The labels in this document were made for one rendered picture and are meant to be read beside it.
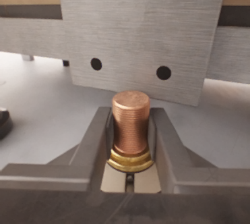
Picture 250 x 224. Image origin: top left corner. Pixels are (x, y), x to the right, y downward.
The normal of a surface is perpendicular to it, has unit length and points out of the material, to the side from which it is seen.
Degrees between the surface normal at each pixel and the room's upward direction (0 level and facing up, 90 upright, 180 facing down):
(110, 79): 90
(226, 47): 90
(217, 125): 180
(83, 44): 90
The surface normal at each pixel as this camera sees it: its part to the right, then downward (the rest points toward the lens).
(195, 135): 0.00, -0.88
